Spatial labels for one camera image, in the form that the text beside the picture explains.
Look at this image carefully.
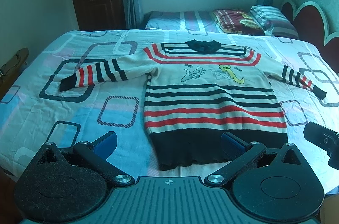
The striped knit sweater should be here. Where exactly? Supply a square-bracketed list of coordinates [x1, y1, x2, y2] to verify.
[59, 40, 326, 170]

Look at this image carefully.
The patterned white bed sheet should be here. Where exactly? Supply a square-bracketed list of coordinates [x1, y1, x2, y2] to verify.
[1, 30, 338, 192]

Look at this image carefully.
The wooden bedside furniture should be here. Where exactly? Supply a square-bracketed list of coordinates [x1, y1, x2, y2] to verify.
[1, 48, 29, 99]

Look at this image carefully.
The red heart-shaped headboard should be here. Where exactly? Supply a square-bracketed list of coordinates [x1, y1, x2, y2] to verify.
[280, 0, 338, 73]

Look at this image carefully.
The striped grey pillow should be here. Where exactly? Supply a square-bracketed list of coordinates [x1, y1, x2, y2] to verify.
[250, 5, 299, 40]

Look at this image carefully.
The dark red patterned pillow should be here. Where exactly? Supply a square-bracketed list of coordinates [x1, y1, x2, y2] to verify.
[210, 9, 265, 36]

